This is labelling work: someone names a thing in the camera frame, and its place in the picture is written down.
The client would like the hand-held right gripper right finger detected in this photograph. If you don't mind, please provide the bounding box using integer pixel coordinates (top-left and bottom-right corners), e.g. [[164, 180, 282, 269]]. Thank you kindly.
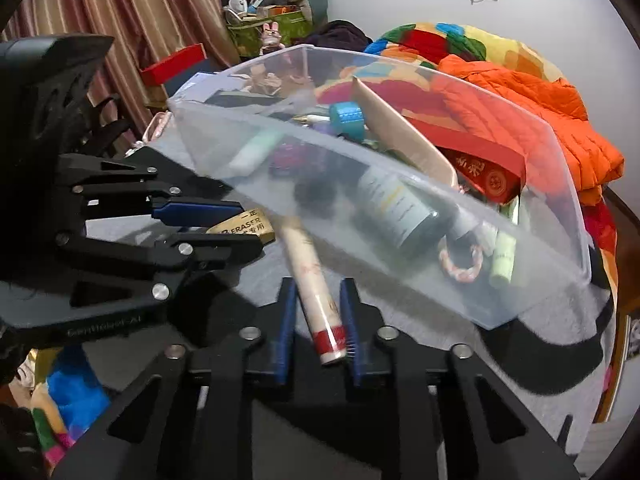
[[340, 276, 586, 480]]

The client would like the red white braided ring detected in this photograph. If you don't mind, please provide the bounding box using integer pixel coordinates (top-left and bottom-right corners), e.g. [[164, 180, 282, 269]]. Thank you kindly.
[[438, 239, 485, 284]]

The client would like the grey black blanket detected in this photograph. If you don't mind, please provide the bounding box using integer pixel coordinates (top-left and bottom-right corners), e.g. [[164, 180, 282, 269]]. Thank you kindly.
[[0, 139, 619, 480]]

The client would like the black round object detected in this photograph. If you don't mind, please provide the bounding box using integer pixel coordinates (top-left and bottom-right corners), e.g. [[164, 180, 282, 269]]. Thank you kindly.
[[293, 175, 337, 219]]

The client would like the beige paper envelope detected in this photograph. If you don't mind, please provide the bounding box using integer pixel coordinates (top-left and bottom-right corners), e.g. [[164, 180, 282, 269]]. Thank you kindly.
[[349, 75, 459, 192]]

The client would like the clear plastic box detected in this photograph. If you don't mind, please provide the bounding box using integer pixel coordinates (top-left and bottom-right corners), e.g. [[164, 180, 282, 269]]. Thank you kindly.
[[166, 43, 594, 331]]

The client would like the red envelope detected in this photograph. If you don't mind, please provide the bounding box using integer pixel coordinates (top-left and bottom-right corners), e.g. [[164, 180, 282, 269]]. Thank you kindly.
[[439, 129, 529, 204]]

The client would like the orange puffer jacket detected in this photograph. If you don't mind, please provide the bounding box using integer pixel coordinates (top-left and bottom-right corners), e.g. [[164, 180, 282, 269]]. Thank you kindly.
[[432, 53, 626, 206]]

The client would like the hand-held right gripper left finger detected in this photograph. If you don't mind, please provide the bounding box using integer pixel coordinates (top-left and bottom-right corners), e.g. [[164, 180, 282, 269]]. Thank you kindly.
[[50, 276, 298, 480]]

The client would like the light green tube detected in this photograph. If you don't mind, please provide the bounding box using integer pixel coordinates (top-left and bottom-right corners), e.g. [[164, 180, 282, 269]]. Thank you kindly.
[[488, 232, 519, 289], [228, 129, 281, 177]]

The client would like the colourful patchwork blanket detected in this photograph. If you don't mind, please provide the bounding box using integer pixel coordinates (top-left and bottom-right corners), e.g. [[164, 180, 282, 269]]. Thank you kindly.
[[20, 22, 624, 466]]

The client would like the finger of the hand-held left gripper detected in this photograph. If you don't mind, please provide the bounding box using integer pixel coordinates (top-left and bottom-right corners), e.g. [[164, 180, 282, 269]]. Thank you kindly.
[[56, 147, 244, 227], [0, 231, 265, 347]]

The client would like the green plastic bottle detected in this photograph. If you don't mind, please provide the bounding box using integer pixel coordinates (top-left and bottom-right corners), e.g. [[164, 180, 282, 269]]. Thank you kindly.
[[350, 164, 481, 254]]

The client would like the dark clothes pile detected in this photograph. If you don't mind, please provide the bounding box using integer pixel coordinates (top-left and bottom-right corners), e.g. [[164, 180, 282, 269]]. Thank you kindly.
[[294, 19, 374, 54]]

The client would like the yellow eraser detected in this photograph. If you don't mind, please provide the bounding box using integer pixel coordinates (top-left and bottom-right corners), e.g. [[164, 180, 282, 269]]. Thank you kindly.
[[206, 211, 276, 246]]

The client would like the cream tube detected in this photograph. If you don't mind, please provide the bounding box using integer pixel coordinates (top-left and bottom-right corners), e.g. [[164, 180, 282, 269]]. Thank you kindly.
[[278, 215, 349, 367]]

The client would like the green bag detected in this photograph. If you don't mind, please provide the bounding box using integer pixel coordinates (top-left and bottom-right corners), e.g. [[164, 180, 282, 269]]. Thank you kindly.
[[227, 9, 314, 59]]

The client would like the dark red small object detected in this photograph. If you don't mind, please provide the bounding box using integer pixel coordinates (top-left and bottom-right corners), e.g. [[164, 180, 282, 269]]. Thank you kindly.
[[272, 142, 306, 176]]

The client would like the blue tape roll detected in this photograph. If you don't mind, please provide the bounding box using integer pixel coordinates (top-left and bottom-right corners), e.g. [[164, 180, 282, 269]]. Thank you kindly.
[[328, 101, 368, 142]]

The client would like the striped curtain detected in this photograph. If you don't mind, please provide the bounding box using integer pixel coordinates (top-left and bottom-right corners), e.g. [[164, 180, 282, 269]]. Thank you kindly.
[[4, 0, 242, 137]]

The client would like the red box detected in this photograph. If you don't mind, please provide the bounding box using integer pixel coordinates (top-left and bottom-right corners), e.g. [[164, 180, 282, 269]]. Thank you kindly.
[[139, 43, 207, 86]]

